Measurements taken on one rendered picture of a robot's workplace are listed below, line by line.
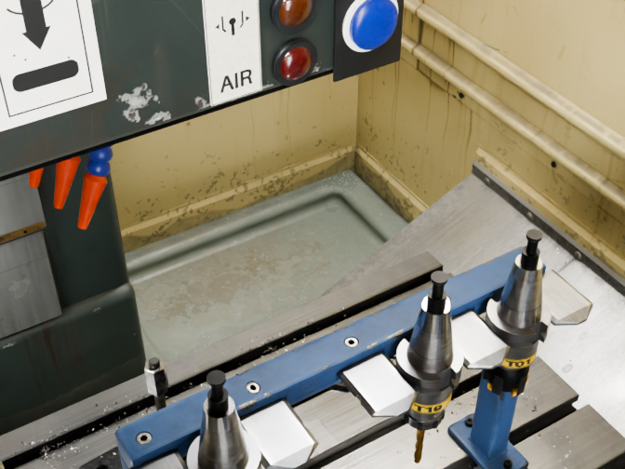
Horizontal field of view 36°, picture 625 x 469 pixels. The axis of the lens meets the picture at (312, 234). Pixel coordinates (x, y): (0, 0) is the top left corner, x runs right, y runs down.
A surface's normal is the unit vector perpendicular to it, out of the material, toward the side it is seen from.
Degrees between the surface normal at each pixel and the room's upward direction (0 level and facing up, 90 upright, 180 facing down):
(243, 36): 90
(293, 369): 0
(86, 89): 90
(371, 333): 0
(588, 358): 24
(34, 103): 90
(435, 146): 90
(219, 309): 0
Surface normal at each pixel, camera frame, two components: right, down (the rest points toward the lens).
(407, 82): -0.85, 0.34
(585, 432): 0.00, -0.76
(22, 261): 0.52, 0.55
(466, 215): -0.35, -0.55
